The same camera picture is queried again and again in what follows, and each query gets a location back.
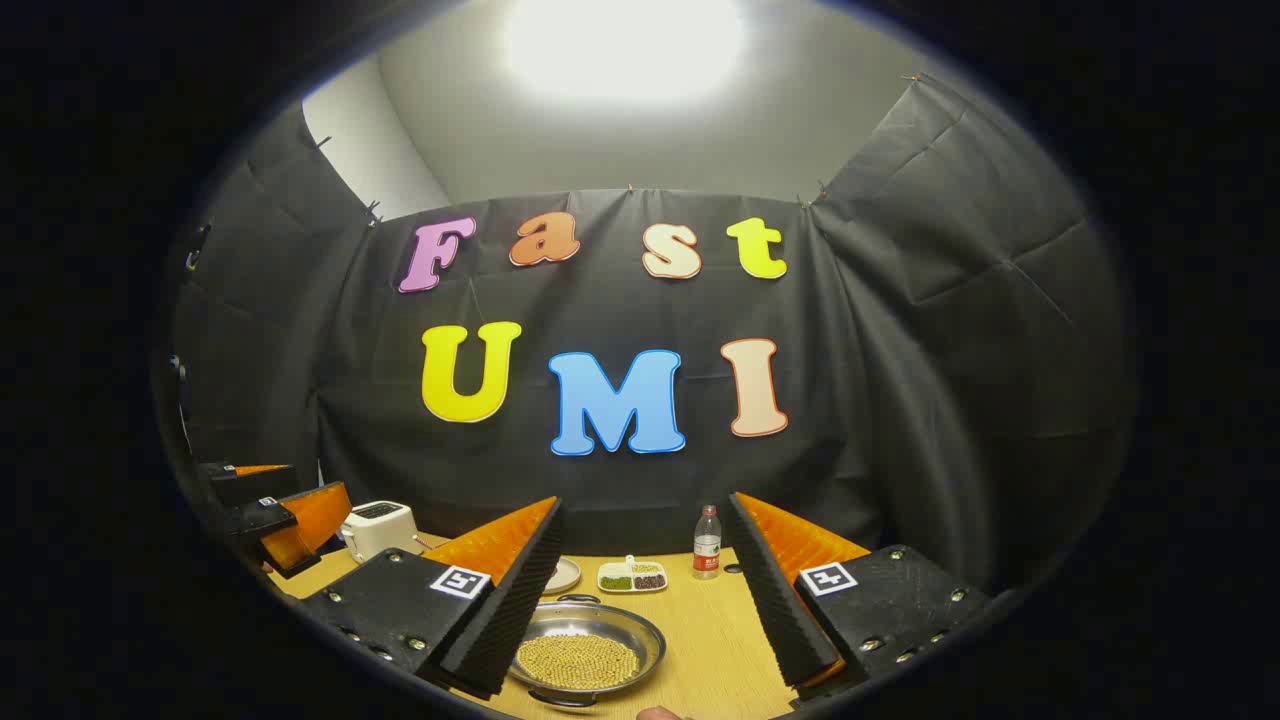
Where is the clear plastic water bottle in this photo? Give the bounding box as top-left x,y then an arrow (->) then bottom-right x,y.
693,505 -> 722,581

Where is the black backdrop cloth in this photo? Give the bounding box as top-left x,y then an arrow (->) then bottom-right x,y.
170,75 -> 1136,591

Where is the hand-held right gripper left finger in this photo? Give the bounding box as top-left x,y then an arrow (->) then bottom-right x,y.
300,497 -> 564,699

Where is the stainless steel pot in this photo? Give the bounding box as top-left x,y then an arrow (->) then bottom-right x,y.
508,594 -> 668,709

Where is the ceiling light panel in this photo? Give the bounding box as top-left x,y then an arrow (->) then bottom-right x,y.
505,0 -> 746,101

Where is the pile of soybeans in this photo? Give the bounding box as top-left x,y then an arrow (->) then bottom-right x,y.
517,633 -> 641,691

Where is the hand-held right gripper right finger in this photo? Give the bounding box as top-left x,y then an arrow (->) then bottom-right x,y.
725,492 -> 996,701

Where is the white divided bean dish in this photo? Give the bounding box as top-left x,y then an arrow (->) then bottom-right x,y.
597,556 -> 669,594

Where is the white toaster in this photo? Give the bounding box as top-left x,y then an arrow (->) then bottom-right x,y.
340,500 -> 421,563

